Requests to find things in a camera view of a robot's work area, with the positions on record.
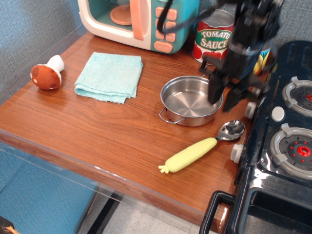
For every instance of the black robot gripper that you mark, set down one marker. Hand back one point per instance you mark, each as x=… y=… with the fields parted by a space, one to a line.
x=234 y=71

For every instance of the stainless steel pot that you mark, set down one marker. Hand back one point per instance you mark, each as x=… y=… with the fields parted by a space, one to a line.
x=185 y=102

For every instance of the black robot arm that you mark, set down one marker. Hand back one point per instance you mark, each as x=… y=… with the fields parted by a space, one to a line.
x=256 y=23

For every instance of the white stove knob rear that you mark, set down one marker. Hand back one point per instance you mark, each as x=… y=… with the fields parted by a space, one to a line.
x=256 y=92

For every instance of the white stove knob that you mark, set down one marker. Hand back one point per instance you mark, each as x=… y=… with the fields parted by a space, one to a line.
x=250 y=109
x=236 y=153
x=256 y=92

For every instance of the white stove knob middle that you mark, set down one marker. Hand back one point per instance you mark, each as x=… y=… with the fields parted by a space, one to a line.
x=250 y=109

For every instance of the pineapple slices can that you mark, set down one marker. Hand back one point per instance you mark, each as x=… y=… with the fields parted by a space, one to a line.
x=261 y=63

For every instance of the tomato sauce can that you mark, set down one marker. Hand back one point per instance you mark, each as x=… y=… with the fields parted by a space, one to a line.
x=213 y=34

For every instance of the white stove knob front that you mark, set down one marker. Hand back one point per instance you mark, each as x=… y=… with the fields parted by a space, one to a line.
x=236 y=153

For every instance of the teal toy microwave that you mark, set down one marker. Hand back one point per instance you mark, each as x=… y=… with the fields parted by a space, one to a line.
x=131 y=22

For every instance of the black toy stove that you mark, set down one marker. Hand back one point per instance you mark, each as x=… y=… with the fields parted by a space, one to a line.
x=273 y=184

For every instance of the light blue folded cloth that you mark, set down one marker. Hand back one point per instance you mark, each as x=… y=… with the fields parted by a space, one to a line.
x=109 y=77

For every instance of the metal table leg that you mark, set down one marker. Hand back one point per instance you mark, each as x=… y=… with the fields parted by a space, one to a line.
x=99 y=213

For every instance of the brown plush mushroom toy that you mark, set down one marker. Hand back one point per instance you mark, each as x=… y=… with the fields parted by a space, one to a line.
x=47 y=76

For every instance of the spoon with yellow handle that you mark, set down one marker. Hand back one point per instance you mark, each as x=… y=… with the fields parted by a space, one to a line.
x=229 y=131

